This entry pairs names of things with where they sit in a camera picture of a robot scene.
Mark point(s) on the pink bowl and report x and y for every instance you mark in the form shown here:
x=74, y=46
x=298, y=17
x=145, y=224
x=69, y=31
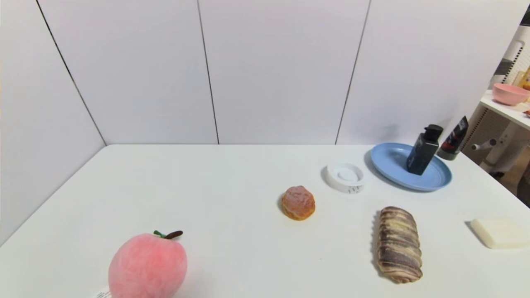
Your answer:
x=509, y=94

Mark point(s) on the white round container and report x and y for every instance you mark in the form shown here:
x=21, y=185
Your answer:
x=345, y=177

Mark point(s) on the black square bottle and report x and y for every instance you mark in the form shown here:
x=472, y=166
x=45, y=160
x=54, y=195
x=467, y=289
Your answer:
x=423, y=151

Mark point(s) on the cream square soap block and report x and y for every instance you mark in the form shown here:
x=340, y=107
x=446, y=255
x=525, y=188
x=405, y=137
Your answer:
x=499, y=233

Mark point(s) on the blue plate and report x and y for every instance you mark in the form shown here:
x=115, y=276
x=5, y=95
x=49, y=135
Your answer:
x=393, y=163

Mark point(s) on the white pegboard panel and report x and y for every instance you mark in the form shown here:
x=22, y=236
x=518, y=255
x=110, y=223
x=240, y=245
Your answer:
x=515, y=58

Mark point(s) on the brown striped bread loaf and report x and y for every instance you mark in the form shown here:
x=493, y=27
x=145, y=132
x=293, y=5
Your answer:
x=398, y=244

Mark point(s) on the yellow package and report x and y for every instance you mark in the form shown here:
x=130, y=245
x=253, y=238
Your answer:
x=526, y=78

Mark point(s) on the white side table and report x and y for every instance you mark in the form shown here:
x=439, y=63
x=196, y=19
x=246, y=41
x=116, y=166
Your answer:
x=503, y=124

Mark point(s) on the pink plush peach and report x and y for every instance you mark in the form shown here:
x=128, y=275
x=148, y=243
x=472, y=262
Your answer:
x=147, y=267

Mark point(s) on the round brown sugared bun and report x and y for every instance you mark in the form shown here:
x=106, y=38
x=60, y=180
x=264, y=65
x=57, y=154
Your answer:
x=298, y=203

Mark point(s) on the black red tube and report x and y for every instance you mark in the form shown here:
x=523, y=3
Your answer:
x=454, y=140

